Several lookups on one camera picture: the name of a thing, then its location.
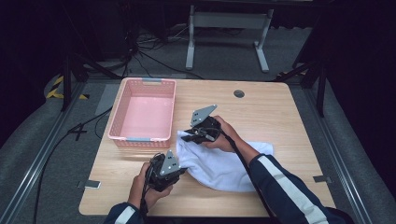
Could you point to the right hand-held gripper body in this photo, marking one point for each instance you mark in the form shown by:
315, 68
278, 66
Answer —
205, 127

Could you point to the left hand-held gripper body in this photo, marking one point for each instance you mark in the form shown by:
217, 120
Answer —
165, 174

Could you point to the white printed cloth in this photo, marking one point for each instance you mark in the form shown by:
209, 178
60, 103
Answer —
214, 168

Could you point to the pink plastic basket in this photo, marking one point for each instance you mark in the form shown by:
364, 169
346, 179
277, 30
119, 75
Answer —
146, 115

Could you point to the person's right hand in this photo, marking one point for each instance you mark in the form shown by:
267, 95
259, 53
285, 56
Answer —
225, 138

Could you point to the person's left hand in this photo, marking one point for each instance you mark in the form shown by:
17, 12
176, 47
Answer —
149, 196

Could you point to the grey tape piece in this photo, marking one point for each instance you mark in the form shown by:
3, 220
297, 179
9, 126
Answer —
322, 179
89, 184

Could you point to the black metal stand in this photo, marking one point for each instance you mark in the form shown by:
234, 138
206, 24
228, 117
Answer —
320, 90
66, 84

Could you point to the yellow black hazard tape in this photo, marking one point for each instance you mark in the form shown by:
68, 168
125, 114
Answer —
53, 91

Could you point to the grey metal table frame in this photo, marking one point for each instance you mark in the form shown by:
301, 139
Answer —
229, 20

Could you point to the aluminium floor rail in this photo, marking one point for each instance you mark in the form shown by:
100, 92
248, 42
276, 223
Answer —
330, 137
31, 168

